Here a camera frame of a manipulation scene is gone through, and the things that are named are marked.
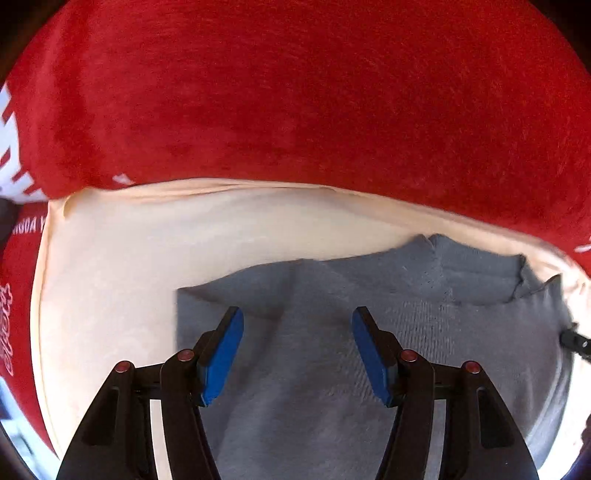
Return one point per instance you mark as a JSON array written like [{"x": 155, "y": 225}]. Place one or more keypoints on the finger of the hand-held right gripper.
[{"x": 575, "y": 340}]

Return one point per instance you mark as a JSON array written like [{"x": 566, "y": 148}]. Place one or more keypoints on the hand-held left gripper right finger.
[{"x": 371, "y": 357}]

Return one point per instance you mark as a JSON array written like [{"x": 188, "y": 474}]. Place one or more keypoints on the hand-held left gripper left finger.
[{"x": 224, "y": 355}]

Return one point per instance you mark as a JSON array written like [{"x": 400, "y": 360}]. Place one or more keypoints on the grey knit sweater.
[{"x": 314, "y": 415}]

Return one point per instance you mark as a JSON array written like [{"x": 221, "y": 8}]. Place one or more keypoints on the cream cloth mat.
[{"x": 120, "y": 258}]

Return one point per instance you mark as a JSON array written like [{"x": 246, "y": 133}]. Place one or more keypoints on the red printed blanket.
[{"x": 295, "y": 92}]

